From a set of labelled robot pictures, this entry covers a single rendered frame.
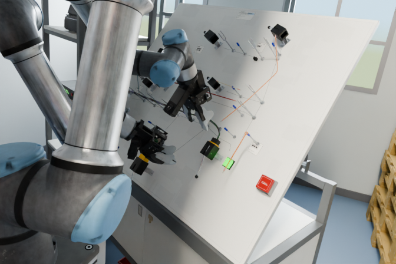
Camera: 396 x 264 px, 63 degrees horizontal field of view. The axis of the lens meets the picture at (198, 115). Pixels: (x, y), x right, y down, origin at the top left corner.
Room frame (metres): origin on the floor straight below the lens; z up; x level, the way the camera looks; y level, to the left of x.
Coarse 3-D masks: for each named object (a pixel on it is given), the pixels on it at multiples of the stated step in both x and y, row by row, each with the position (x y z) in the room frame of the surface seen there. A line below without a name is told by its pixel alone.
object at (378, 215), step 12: (384, 156) 2.71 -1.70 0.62; (384, 168) 2.64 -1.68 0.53; (384, 180) 2.65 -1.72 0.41; (384, 192) 2.56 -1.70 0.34; (372, 204) 2.60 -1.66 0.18; (384, 204) 2.35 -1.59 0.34; (372, 216) 2.48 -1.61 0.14; (384, 216) 2.24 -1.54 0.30; (384, 228) 2.21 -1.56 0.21; (372, 240) 2.27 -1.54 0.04; (384, 240) 2.11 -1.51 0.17; (384, 252) 1.97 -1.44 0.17
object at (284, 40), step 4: (276, 24) 1.42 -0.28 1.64; (268, 28) 1.47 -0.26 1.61; (272, 28) 1.41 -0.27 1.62; (276, 28) 1.41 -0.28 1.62; (280, 28) 1.39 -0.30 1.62; (284, 28) 1.38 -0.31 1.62; (272, 32) 1.41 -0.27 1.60; (276, 32) 1.39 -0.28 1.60; (280, 32) 1.37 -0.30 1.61; (284, 32) 1.41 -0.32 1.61; (276, 36) 1.40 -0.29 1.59; (280, 36) 1.40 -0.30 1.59; (284, 36) 1.39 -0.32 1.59; (280, 40) 1.39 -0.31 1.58; (284, 40) 1.45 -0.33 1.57; (288, 40) 1.44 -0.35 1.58; (280, 44) 1.45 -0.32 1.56; (284, 44) 1.43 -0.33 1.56
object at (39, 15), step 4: (28, 0) 0.84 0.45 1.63; (32, 0) 0.90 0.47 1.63; (32, 4) 0.85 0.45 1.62; (36, 4) 0.90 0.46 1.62; (36, 8) 0.86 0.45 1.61; (40, 8) 0.92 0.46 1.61; (36, 12) 0.84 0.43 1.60; (40, 12) 0.90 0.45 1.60; (40, 16) 0.89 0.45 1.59; (40, 20) 0.89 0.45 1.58; (40, 24) 0.90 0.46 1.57; (40, 28) 0.93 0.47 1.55
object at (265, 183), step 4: (264, 176) 1.02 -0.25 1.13; (260, 180) 1.01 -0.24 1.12; (264, 180) 1.01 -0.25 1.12; (268, 180) 1.00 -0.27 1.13; (272, 180) 0.99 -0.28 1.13; (256, 184) 1.01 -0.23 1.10; (260, 184) 1.00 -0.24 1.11; (264, 184) 1.00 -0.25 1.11; (268, 184) 0.99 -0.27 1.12; (272, 184) 0.99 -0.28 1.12; (260, 188) 0.99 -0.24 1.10; (264, 188) 0.99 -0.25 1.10; (268, 188) 0.98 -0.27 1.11; (268, 192) 0.98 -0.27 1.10
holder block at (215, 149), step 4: (208, 144) 1.16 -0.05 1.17; (212, 144) 1.15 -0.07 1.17; (204, 148) 1.16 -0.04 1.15; (208, 148) 1.15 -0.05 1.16; (212, 148) 1.14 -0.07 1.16; (216, 148) 1.16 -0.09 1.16; (200, 152) 1.16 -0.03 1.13; (204, 152) 1.15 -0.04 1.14; (208, 152) 1.14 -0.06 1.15; (212, 152) 1.15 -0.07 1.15; (216, 152) 1.16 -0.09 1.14; (208, 156) 1.13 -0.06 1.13; (212, 156) 1.15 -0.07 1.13
